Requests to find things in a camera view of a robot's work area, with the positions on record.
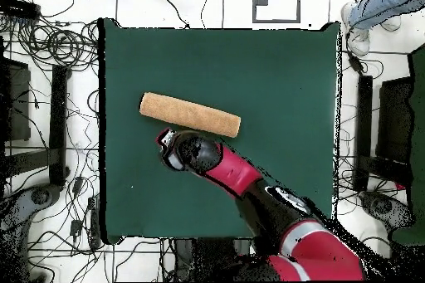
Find person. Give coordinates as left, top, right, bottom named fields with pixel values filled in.
left=341, top=0, right=425, bottom=56

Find black power adapter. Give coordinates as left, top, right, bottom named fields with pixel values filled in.
left=71, top=176, right=85, bottom=196
left=349, top=48, right=366, bottom=75
left=69, top=218, right=83, bottom=239

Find black power strip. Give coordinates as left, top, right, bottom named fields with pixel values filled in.
left=0, top=0, right=42, bottom=21
left=87, top=196, right=102, bottom=249

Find black box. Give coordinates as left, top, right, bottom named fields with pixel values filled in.
left=0, top=56, right=32, bottom=142
left=376, top=76, right=414, bottom=164

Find black cable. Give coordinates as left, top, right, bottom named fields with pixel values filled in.
left=153, top=0, right=191, bottom=29

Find dark grey stand base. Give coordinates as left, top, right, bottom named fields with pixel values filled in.
left=0, top=183, right=62, bottom=241
left=359, top=190, right=416, bottom=231

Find dark green table cloth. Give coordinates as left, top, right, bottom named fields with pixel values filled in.
left=98, top=17, right=343, bottom=245

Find coiled black cables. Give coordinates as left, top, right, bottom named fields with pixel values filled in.
left=16, top=18, right=100, bottom=68

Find tan terry towel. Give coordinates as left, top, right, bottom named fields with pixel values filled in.
left=139, top=91, right=242, bottom=139

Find black stand leg frame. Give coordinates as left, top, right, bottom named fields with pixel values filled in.
left=0, top=64, right=71, bottom=187
left=352, top=75, right=414, bottom=193

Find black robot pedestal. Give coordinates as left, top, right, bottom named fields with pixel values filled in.
left=173, top=237, right=256, bottom=282

